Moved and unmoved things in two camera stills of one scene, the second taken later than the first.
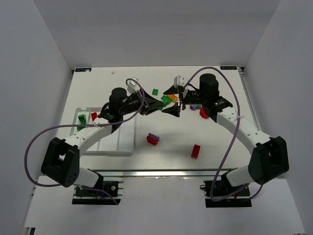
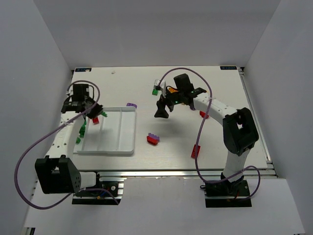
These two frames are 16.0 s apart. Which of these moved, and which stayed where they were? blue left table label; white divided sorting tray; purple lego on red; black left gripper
Moved: black left gripper
Stayed: purple lego on red; blue left table label; white divided sorting tray
